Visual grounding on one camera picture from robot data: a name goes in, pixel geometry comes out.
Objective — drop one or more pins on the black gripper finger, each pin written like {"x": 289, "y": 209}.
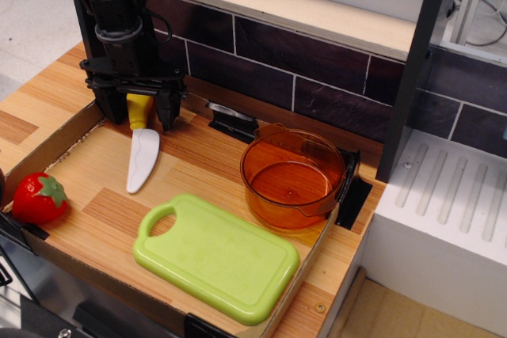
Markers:
{"x": 168, "y": 105}
{"x": 112, "y": 103}

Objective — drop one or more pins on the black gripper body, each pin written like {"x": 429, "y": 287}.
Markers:
{"x": 131, "y": 64}

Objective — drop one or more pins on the yellow handled white toy knife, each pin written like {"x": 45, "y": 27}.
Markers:
{"x": 145, "y": 142}

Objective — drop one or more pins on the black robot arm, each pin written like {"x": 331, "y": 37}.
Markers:
{"x": 111, "y": 15}

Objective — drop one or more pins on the cardboard fence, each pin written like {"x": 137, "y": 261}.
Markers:
{"x": 51, "y": 124}

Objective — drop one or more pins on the green plastic cutting board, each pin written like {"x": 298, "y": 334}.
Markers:
{"x": 230, "y": 264}

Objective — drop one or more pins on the red toy strawberry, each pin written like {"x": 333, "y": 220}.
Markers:
{"x": 38, "y": 199}

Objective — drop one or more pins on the orange transparent plastic pot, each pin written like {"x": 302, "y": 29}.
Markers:
{"x": 292, "y": 177}

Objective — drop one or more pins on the white dish drying rack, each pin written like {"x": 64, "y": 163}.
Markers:
{"x": 438, "y": 235}

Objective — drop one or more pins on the dark grey vertical post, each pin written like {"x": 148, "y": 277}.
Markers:
{"x": 428, "y": 34}

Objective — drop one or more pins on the aluminium frame profile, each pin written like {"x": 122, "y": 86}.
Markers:
{"x": 469, "y": 1}

